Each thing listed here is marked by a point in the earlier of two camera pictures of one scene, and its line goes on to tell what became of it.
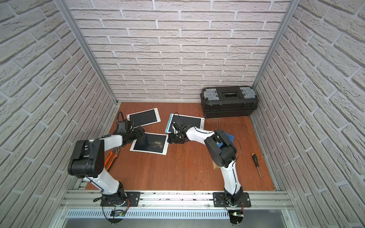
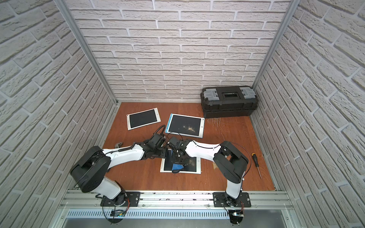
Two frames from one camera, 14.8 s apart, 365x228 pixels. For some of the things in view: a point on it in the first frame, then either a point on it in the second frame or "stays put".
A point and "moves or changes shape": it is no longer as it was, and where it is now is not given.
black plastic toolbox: (228, 101) stays put
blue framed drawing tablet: (181, 119) stays put
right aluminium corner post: (289, 12) stays put
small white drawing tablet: (144, 117) stays put
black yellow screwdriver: (255, 159) stays put
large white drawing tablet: (151, 143) moves or changes shape
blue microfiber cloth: (231, 137) to (175, 166)
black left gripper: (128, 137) to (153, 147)
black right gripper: (171, 138) to (174, 160)
